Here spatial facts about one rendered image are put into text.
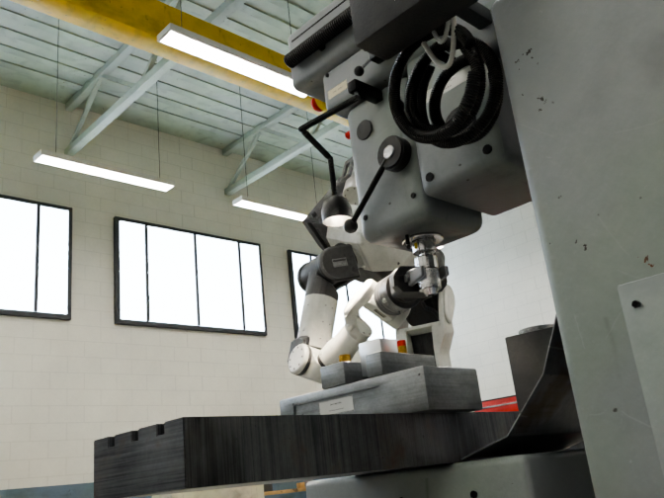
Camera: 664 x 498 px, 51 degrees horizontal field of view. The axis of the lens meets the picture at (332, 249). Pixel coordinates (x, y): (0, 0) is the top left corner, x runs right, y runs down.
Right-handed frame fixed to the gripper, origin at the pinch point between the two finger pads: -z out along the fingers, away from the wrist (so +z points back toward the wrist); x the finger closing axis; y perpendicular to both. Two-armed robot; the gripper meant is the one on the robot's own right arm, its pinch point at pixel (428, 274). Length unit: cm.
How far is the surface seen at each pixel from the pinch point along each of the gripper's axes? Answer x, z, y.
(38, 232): -90, 770, -285
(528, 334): 28.3, 8.6, 11.4
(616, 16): 0, -60, -19
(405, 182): -7.1, -8.7, -16.3
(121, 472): -63, -23, 34
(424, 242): -1.0, -2.1, -6.2
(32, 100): -102, 778, -475
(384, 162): -10.6, -7.9, -20.7
